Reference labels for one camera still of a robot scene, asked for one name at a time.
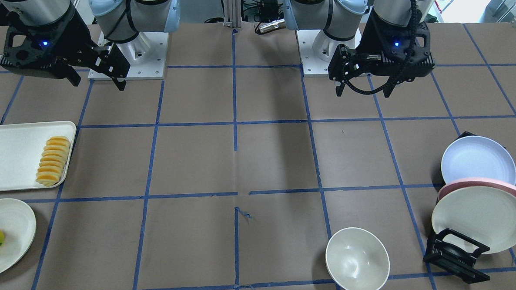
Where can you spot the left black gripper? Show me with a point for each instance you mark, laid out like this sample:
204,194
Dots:
372,39

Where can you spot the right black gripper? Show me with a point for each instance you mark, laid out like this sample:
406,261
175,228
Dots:
78,38

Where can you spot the sliced yellow bread loaf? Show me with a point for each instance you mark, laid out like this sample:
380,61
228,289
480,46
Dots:
53,161

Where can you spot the blue plate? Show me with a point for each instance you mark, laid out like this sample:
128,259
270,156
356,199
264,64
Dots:
476,156

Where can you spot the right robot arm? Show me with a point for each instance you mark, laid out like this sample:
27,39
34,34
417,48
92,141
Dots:
120,20

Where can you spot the pink plate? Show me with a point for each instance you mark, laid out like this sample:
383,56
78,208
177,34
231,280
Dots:
476,181

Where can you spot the cream plate with lemon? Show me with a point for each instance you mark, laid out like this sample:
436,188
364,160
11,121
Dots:
18,224

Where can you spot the cream plate in rack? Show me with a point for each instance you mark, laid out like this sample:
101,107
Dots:
484,214

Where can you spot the cream rectangular tray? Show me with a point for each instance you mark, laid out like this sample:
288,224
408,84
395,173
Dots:
21,148

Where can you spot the silver cylindrical connector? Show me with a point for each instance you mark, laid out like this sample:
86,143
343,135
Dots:
263,29

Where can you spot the black power adapter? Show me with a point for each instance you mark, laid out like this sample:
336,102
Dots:
268,10

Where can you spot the cream bowl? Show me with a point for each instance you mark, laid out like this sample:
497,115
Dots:
357,260

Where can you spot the black dish rack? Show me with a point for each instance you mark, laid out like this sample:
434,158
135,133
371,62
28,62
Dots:
456,253

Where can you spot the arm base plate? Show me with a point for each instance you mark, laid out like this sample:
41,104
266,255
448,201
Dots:
316,50
147,54

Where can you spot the aluminium frame post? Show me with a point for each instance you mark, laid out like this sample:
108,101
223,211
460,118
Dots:
232,13

